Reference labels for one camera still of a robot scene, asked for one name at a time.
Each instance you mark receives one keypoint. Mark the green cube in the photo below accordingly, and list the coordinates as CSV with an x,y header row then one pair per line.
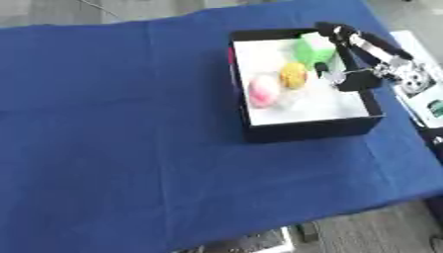
x,y
314,49

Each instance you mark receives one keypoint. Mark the pink and white toy peach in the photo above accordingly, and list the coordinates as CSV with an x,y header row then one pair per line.
x,y
264,91

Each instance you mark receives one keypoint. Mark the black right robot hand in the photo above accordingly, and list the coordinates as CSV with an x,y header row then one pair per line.
x,y
360,79

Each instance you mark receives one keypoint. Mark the black box with white inside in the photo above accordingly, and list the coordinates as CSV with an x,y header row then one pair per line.
x,y
300,108

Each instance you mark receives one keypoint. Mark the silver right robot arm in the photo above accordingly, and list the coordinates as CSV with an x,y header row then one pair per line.
x,y
420,92

